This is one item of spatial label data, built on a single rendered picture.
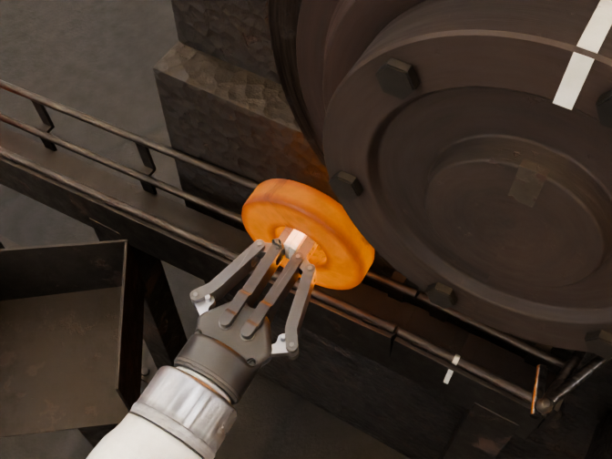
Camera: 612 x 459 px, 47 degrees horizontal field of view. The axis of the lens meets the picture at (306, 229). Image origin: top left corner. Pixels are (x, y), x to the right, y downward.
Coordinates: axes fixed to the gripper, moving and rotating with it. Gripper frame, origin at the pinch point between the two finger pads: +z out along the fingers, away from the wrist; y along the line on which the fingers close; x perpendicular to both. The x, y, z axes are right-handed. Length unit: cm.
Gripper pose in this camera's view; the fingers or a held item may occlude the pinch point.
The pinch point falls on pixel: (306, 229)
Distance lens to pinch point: 77.1
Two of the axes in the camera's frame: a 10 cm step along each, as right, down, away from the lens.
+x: -0.3, -5.2, -8.5
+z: 4.9, -7.5, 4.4
